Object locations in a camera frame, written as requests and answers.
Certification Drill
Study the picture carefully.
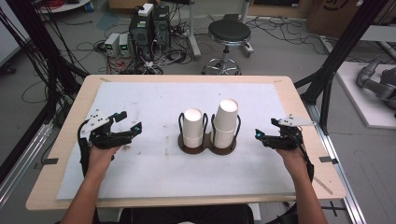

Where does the person's left hand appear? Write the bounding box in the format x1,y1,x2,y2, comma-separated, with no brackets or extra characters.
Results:
85,145,121,179

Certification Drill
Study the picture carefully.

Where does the light wooden table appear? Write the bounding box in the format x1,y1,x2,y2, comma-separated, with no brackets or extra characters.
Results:
25,74,347,212

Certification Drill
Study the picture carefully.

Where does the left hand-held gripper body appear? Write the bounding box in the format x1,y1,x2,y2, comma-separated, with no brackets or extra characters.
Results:
79,108,134,150

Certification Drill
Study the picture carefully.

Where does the tangle of floor cables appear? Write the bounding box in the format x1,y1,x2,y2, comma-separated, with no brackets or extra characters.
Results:
74,6,359,77

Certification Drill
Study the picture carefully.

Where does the white box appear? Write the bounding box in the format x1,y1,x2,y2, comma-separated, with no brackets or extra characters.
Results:
136,3,155,18

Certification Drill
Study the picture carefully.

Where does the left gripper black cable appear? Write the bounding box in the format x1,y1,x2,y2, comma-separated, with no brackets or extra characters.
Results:
77,119,92,177

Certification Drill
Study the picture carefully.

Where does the large printed cardboard box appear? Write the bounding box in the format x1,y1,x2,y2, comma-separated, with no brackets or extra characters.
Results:
305,0,385,39

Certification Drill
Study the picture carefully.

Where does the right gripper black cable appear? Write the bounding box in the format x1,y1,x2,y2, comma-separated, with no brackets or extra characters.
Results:
296,135,316,185

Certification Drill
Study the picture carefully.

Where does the black computer tower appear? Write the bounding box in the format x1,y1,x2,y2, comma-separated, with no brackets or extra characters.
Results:
152,5,172,51
128,13,155,62

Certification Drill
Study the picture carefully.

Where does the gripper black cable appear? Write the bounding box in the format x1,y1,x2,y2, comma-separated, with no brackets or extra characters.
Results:
296,135,316,185
77,119,92,177

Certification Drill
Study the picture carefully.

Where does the grey power supply unit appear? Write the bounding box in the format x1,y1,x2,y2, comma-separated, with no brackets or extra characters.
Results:
104,32,121,58
118,33,132,58

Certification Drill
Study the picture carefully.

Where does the brown cup holder with black wire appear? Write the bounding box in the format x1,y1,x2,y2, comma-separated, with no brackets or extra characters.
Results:
177,111,242,156

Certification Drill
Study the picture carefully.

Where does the black round stool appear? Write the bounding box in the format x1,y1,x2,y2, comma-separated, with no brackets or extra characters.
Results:
201,19,253,77

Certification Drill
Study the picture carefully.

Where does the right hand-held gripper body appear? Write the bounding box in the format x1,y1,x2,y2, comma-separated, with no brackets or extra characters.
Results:
262,114,318,151

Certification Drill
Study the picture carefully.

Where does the tall stack of white paper cups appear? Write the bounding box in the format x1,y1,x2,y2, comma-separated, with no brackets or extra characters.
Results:
212,98,240,150

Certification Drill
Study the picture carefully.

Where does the white round platform with red cables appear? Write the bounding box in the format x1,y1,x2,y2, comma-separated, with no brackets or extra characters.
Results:
36,0,93,15

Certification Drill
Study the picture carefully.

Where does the short stack of white paper cups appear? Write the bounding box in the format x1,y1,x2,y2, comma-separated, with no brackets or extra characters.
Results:
181,107,204,149

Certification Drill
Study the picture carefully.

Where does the black frame post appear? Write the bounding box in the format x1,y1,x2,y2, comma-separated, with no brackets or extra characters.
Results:
5,0,90,126
293,0,389,135

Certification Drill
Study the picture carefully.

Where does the person's right hand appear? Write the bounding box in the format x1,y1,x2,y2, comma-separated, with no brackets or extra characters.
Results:
275,147,311,182

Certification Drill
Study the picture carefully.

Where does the white floor platform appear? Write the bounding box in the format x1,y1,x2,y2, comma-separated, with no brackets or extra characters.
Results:
335,61,396,131

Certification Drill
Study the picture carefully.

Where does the person's dark clothing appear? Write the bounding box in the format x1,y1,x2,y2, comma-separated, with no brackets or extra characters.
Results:
118,203,255,224

